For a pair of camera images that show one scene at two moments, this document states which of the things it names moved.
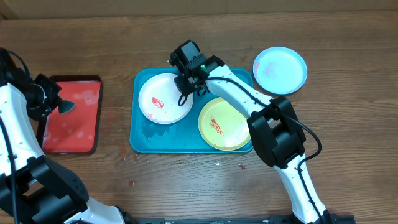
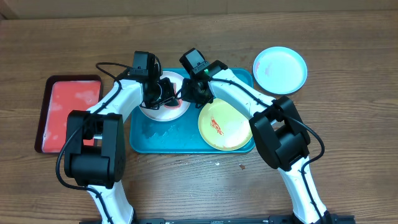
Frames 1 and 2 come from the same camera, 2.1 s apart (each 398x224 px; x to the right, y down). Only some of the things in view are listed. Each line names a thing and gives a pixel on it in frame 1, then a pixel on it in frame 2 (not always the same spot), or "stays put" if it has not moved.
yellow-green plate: x=223 y=127 stays put
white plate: x=158 y=98 stays put
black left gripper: x=38 y=111 → x=169 y=95
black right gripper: x=181 y=86 → x=188 y=87
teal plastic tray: x=245 y=73 stays put
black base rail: x=327 y=219 stays put
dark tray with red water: x=78 y=130 stays put
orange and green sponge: x=65 y=106 → x=175 y=103
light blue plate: x=280 y=70 stays put
